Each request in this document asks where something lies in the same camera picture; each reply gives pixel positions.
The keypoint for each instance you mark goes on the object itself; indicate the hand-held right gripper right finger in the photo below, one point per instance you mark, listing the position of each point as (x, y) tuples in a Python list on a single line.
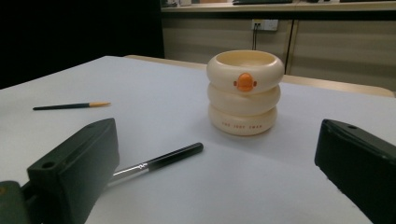
[(358, 161)]

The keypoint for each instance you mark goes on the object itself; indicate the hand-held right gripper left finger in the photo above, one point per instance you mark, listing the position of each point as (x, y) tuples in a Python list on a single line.
[(74, 161)]

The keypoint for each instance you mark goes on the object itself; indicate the thin dark orange-tipped brush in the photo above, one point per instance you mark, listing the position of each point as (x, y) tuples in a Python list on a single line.
[(62, 106)]

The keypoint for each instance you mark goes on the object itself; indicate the cream ringed brush holder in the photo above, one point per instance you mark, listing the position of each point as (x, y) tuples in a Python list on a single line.
[(243, 102)]

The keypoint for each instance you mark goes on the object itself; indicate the white table mat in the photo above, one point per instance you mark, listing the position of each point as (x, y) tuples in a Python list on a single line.
[(174, 93)]

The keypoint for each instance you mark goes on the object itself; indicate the white wall outlet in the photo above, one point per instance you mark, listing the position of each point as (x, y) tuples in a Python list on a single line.
[(267, 25)]

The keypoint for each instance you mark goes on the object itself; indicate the wooden wall ledge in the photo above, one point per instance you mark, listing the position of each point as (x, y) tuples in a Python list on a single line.
[(280, 6)]

